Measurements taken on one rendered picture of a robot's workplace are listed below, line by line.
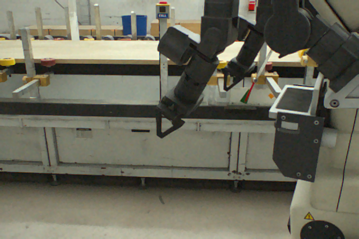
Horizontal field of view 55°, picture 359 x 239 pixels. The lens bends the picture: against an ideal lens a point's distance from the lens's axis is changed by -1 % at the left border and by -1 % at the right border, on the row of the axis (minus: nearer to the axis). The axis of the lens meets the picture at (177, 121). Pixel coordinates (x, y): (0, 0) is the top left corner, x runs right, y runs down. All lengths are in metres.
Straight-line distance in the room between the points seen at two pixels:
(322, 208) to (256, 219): 1.30
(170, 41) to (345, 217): 0.58
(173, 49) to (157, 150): 1.63
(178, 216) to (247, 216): 0.42
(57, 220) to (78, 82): 0.84
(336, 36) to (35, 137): 2.14
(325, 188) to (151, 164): 1.62
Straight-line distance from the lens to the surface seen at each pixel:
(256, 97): 1.90
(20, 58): 2.32
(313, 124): 0.81
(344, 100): 0.67
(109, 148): 2.36
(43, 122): 2.17
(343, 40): 0.65
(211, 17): 0.68
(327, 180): 0.89
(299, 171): 0.86
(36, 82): 2.01
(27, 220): 2.33
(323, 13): 0.78
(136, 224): 2.13
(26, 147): 2.57
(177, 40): 0.73
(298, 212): 0.94
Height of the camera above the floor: 1.31
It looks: 22 degrees down
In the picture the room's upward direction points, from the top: straight up
